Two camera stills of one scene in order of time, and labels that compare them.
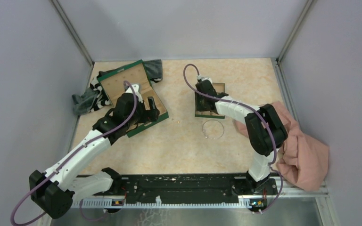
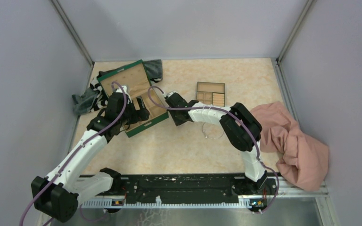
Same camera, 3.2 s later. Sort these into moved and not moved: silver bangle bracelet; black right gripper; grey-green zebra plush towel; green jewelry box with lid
Moved: black right gripper
Not moved: green jewelry box with lid; silver bangle bracelet; grey-green zebra plush towel
